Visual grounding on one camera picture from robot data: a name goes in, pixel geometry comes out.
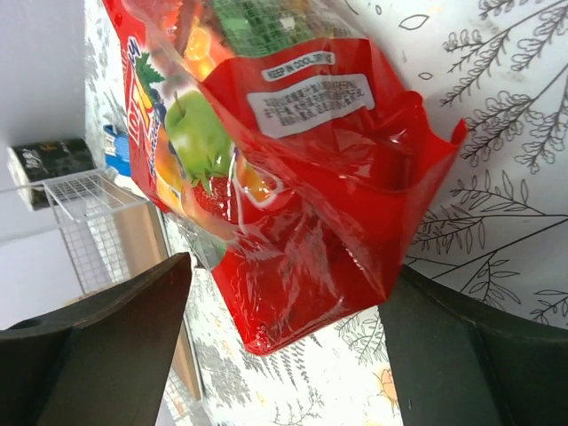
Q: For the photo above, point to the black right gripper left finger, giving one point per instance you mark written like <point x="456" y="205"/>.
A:
<point x="103" y="360"/>

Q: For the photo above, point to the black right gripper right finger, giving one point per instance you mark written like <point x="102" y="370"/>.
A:
<point x="457" y="361"/>

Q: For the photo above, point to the red fruit candy bag corner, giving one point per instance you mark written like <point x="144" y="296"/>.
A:
<point x="282" y="131"/>

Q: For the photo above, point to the blue candy wrapper near shelf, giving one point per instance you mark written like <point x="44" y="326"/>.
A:
<point x="117" y="150"/>

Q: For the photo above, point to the metal tin can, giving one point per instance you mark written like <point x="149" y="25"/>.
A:
<point x="50" y="159"/>

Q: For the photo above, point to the white wire wooden shelf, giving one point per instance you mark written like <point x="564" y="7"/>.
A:
<point x="68" y="238"/>

